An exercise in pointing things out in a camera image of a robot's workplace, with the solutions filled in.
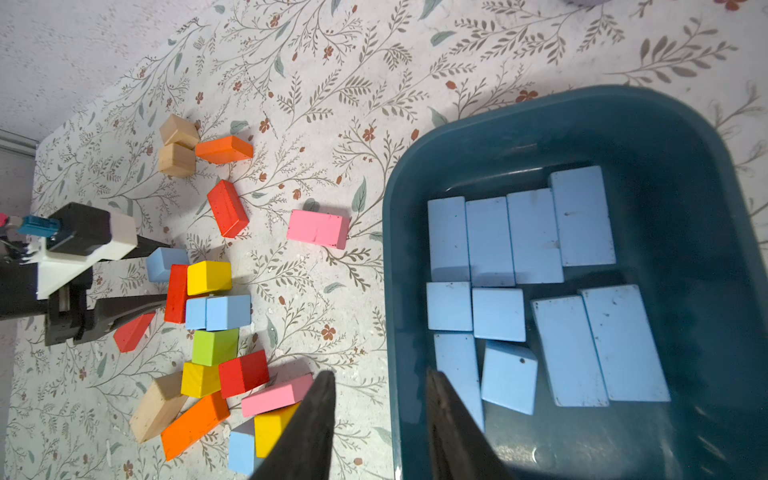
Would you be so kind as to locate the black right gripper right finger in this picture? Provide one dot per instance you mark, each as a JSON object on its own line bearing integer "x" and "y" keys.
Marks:
{"x": 458, "y": 449}

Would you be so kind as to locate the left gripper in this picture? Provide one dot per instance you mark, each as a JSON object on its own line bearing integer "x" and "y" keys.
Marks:
{"x": 65, "y": 313}

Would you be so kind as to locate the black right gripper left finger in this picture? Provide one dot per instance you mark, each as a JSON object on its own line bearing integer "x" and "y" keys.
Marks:
{"x": 304, "y": 450}

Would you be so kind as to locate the light blue cube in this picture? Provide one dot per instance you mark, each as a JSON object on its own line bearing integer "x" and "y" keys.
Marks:
{"x": 509, "y": 376}
{"x": 159, "y": 263}

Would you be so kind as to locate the long light blue block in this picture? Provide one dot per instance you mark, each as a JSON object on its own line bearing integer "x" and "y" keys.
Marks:
{"x": 626, "y": 349}

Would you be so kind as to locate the yellow block lower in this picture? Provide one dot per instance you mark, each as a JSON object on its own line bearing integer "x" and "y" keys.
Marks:
{"x": 269, "y": 427}

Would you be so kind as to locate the red block left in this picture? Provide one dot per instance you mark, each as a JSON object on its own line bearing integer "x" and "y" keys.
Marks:
{"x": 129, "y": 335}

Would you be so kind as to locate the long pink block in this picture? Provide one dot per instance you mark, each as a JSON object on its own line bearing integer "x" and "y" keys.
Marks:
{"x": 277, "y": 396}

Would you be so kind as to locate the yellow cube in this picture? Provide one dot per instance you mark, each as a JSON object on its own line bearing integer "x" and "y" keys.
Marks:
{"x": 208, "y": 277}
{"x": 199, "y": 381}

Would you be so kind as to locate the small red cube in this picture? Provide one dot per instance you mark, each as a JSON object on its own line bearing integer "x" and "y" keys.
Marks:
{"x": 243, "y": 374}

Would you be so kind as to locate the long orange block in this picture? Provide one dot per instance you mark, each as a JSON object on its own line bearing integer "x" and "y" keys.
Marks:
{"x": 194, "y": 424}

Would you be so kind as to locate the green cube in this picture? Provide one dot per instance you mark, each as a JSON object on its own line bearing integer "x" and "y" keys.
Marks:
{"x": 211, "y": 348}

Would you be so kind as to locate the long red block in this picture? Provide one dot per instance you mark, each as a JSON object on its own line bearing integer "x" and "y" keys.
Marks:
{"x": 227, "y": 209}

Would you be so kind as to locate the yellow cube lower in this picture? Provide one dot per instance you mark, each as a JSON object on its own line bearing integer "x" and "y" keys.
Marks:
{"x": 199, "y": 381}

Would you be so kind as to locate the natural wood long block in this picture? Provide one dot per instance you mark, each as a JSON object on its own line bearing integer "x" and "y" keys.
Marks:
{"x": 160, "y": 406}

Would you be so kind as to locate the natural wood cube lower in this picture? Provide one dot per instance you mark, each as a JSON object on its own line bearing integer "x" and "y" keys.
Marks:
{"x": 177, "y": 161}

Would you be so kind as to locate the natural wood cube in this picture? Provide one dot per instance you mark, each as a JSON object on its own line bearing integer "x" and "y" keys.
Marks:
{"x": 176, "y": 130}
{"x": 177, "y": 161}

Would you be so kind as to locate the natural wood cube upper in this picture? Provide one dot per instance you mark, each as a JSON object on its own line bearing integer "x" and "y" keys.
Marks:
{"x": 176, "y": 130}

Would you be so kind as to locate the orange flat block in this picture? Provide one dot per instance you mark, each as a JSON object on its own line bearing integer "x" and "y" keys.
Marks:
{"x": 224, "y": 150}

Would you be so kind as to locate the dark teal plastic tray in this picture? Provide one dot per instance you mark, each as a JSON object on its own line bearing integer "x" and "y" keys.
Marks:
{"x": 682, "y": 234}

